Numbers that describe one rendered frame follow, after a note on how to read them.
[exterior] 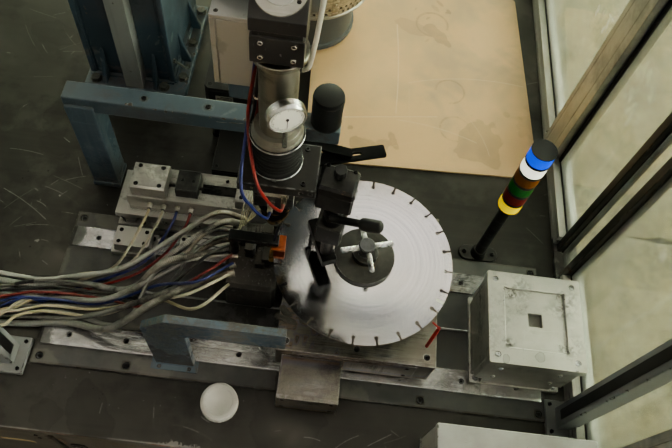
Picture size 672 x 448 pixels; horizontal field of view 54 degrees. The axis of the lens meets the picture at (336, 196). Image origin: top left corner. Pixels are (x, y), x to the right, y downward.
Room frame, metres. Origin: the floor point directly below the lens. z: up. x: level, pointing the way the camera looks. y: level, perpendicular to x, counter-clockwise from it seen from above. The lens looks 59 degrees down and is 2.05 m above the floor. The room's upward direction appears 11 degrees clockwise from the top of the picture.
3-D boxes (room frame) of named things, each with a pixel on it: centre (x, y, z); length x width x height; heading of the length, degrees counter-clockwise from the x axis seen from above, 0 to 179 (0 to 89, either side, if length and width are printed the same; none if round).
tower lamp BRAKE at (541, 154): (0.69, -0.33, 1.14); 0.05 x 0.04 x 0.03; 4
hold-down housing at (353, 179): (0.50, 0.00, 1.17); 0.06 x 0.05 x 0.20; 85
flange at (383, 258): (0.53, -0.07, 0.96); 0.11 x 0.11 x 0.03
